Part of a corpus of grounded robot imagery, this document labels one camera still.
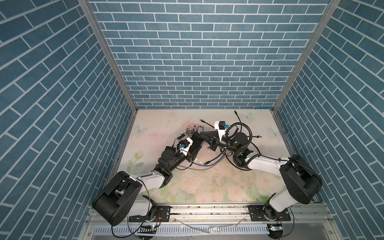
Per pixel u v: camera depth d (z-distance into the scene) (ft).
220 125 2.14
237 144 2.09
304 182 1.47
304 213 2.48
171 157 2.07
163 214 2.41
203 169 2.93
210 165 2.99
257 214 2.40
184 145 2.17
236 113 3.91
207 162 2.99
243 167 2.11
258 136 3.43
